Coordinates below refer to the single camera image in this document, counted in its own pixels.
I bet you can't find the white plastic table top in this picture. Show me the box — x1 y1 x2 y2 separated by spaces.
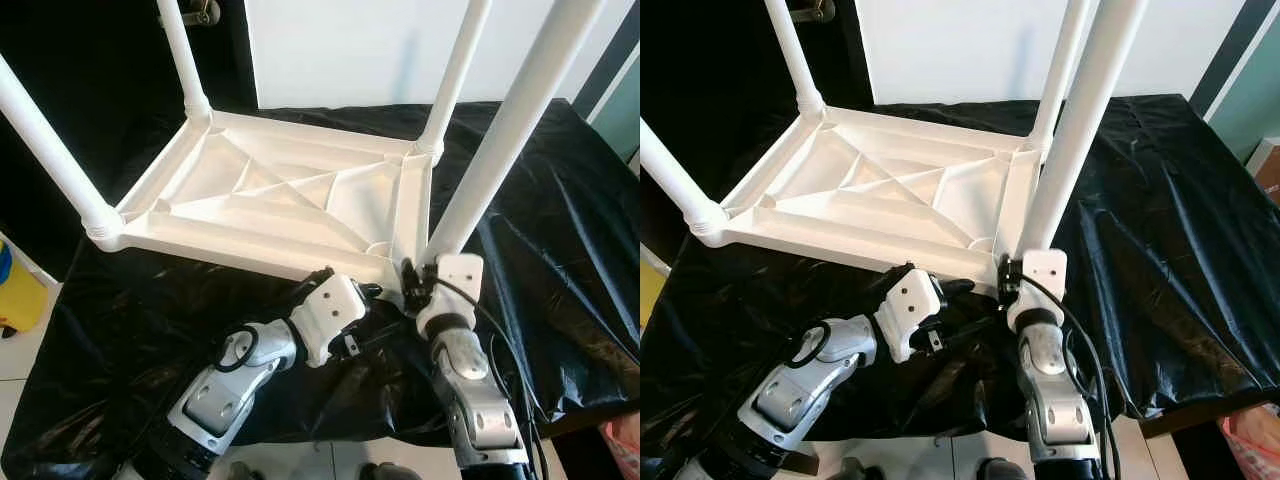
690 105 1046 291
85 108 441 296

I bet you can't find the white plastic table leg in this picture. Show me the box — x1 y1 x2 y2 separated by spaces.
0 55 123 251
158 0 213 121
425 0 606 263
765 0 826 116
415 0 493 161
1028 0 1093 151
1015 0 1151 256
640 120 729 246

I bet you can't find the black plastic table cover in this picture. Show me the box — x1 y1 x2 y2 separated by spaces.
0 98 641 480
640 92 1280 471

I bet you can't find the dark wooden table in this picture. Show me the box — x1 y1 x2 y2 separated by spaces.
1140 395 1241 438

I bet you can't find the yellow waste bin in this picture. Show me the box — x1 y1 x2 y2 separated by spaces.
640 258 663 326
0 240 49 336

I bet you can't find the brown wooden cabinet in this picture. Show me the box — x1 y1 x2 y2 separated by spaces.
1255 138 1280 201

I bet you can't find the black door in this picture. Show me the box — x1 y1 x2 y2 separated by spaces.
640 0 869 191
0 0 259 201

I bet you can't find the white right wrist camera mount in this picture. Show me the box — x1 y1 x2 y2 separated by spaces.
415 255 484 336
1007 250 1068 331

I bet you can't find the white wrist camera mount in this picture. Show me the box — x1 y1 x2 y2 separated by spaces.
1007 250 1068 331
875 267 946 363
415 255 484 336
290 272 368 369

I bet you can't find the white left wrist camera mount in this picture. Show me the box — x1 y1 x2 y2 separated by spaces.
875 267 946 363
290 272 368 369

